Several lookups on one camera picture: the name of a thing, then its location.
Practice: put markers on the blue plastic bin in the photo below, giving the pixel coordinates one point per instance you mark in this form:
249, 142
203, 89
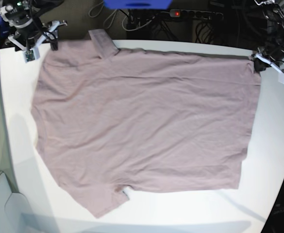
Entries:
137, 4

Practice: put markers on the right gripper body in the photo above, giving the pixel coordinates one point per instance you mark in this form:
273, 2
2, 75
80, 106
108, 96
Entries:
33, 35

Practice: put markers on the mauve pink t-shirt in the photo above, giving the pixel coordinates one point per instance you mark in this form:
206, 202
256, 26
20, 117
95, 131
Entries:
110, 118

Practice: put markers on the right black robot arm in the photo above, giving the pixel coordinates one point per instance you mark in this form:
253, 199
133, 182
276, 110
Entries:
20, 12

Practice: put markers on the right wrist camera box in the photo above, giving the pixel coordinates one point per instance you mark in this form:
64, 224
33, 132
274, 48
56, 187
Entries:
31, 54

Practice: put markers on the black power strip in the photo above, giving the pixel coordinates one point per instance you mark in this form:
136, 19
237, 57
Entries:
195, 14

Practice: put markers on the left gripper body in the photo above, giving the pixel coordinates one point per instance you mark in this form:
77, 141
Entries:
267, 57

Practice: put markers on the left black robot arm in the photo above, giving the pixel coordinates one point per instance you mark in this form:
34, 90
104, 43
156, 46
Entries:
273, 12

